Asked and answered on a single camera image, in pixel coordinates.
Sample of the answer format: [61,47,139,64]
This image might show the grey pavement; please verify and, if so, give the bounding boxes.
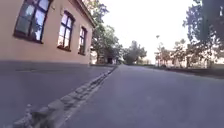
[0,65,114,128]

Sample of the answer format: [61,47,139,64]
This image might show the tree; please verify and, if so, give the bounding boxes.
[122,40,148,66]

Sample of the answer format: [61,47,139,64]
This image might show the beige building with dark windows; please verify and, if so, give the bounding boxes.
[0,0,97,66]

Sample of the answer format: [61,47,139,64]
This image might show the row of trees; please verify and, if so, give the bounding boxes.
[153,0,224,69]

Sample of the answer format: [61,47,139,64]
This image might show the pale building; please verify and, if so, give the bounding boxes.
[155,49,224,69]

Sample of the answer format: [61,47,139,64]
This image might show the grey asphalt road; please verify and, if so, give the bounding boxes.
[61,64,224,128]

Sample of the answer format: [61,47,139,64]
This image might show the stone kerb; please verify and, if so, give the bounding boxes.
[11,65,118,128]

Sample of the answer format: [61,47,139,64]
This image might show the group of trees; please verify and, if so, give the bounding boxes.
[83,0,124,65]

